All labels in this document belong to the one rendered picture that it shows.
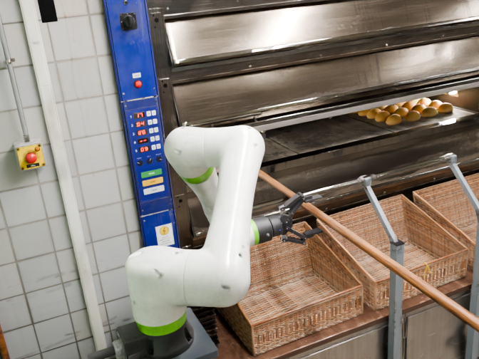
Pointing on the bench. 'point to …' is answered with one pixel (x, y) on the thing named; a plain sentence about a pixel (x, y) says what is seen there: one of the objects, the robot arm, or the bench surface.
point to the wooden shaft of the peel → (383, 258)
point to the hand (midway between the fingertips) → (317, 214)
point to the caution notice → (165, 235)
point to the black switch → (128, 21)
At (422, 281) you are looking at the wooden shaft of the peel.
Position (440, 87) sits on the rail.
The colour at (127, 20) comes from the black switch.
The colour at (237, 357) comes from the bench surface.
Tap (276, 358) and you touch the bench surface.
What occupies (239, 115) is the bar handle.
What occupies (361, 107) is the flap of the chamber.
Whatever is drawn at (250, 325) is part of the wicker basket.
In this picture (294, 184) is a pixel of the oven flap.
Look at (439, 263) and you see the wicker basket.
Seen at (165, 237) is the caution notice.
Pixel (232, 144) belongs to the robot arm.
